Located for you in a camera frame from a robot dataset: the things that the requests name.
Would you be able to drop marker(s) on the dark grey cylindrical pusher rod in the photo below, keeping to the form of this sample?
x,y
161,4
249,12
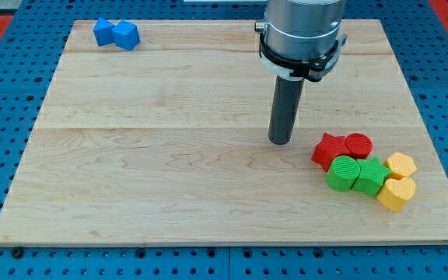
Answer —
x,y
283,111

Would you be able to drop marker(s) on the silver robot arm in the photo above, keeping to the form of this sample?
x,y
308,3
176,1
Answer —
x,y
298,41

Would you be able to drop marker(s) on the red star block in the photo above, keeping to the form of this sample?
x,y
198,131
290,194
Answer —
x,y
329,147

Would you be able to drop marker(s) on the red cylinder block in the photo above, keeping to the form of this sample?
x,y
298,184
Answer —
x,y
359,145

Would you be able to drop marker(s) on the green cylinder block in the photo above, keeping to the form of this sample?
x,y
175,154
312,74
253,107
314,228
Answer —
x,y
342,174

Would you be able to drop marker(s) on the green star block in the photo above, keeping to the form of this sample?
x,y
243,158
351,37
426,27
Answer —
x,y
371,177

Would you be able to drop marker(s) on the wooden board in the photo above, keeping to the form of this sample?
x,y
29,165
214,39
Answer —
x,y
167,146

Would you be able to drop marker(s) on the yellow hexagon block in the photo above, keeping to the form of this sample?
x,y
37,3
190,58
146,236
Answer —
x,y
400,165

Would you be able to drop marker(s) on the yellow heart block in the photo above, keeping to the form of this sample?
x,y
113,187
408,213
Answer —
x,y
395,194

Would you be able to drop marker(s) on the blue cube block right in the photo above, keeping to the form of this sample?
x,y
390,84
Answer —
x,y
126,35

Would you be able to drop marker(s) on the blue block left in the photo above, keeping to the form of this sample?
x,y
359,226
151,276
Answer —
x,y
103,32

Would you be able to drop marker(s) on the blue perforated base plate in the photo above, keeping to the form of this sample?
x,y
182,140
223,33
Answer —
x,y
29,53

